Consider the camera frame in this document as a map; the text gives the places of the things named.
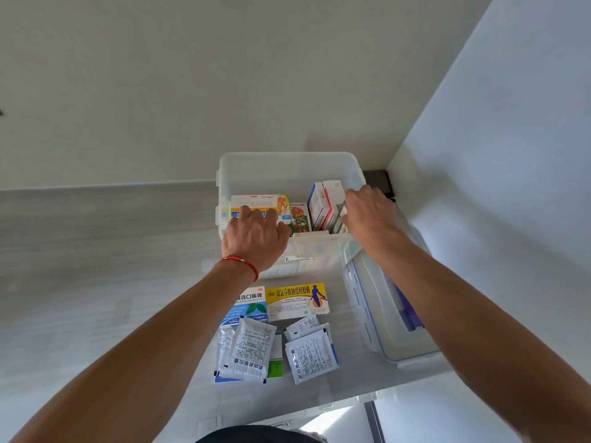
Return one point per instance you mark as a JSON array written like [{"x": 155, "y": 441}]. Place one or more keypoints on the person's right hand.
[{"x": 371, "y": 221}]

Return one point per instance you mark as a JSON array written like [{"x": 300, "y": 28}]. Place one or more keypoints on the person's right forearm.
[{"x": 461, "y": 327}]

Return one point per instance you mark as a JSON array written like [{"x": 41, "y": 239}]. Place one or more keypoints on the clear plastic storage box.
[{"x": 286, "y": 170}]

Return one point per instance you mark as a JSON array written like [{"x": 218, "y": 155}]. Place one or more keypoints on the white lower cabinet front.
[{"x": 415, "y": 419}]

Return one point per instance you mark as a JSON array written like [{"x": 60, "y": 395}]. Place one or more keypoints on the person's left hand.
[{"x": 254, "y": 239}]

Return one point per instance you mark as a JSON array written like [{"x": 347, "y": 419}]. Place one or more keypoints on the person's left forearm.
[{"x": 138, "y": 364}]

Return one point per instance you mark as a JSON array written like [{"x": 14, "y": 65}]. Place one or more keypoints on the yellow striped white medicine box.
[{"x": 295, "y": 299}]

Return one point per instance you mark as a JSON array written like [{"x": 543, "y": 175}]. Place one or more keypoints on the white medicine sachet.
[
  {"x": 251, "y": 348},
  {"x": 300, "y": 325},
  {"x": 311, "y": 357},
  {"x": 333, "y": 346},
  {"x": 224, "y": 350}
]

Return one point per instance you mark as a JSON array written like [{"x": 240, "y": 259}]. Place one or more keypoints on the red cartoon print medicine box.
[{"x": 333, "y": 198}]

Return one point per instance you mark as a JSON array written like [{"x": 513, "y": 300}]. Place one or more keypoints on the yellow orange figure medicine box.
[{"x": 258, "y": 200}]

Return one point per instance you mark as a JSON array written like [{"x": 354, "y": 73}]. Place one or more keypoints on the person's dark clothing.
[{"x": 258, "y": 435}]

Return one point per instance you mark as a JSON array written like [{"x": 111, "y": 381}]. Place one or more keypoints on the blue leaf print medicine box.
[{"x": 249, "y": 304}]

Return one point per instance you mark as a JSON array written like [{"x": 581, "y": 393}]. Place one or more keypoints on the white blue green medicine box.
[
  {"x": 275, "y": 359},
  {"x": 316, "y": 205}
]

